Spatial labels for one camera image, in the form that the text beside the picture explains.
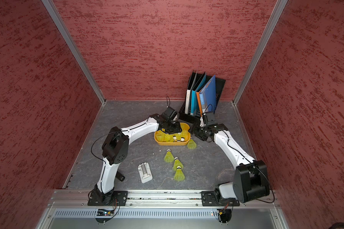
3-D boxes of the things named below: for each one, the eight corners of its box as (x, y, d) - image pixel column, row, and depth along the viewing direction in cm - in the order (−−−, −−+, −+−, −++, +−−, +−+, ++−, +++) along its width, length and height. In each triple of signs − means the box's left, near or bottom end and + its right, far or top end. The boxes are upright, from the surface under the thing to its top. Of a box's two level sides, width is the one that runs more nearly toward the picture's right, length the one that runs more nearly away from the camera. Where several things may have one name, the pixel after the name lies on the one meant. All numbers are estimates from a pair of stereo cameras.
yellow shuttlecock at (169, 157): (164, 162, 89) (163, 160, 87) (164, 151, 94) (164, 149, 92) (174, 162, 89) (174, 160, 87) (174, 151, 94) (174, 149, 92)
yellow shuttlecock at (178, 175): (176, 183, 81) (176, 181, 78) (171, 171, 86) (171, 168, 82) (184, 179, 83) (185, 177, 79) (180, 167, 87) (180, 165, 84)
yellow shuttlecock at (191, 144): (189, 151, 94) (190, 148, 90) (185, 143, 98) (185, 140, 94) (196, 148, 96) (197, 144, 92) (191, 140, 99) (191, 137, 96)
